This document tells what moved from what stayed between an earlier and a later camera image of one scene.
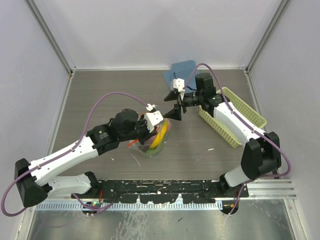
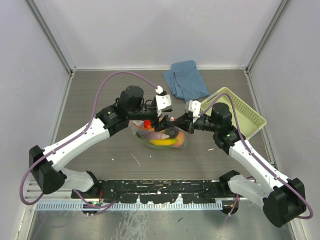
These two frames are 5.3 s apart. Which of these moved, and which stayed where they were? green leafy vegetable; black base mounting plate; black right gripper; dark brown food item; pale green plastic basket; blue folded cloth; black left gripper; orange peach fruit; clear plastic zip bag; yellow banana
Moved: black left gripper; orange peach fruit; black right gripper; yellow banana; green leafy vegetable; dark brown food item; clear plastic zip bag
Stayed: black base mounting plate; blue folded cloth; pale green plastic basket
